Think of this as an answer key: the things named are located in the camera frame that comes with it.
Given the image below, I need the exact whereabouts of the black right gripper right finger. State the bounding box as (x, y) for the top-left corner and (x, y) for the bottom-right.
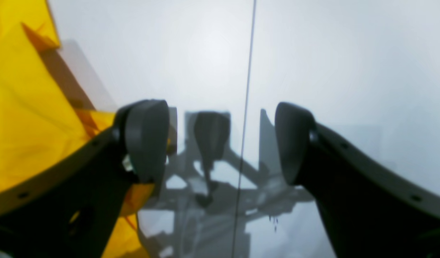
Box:
(275, 102), (440, 258)

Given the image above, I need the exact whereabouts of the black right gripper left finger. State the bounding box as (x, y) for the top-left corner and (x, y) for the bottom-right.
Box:
(0, 99), (170, 258)

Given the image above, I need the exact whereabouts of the yellow T-shirt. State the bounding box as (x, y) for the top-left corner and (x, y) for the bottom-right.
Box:
(0, 0), (156, 258)

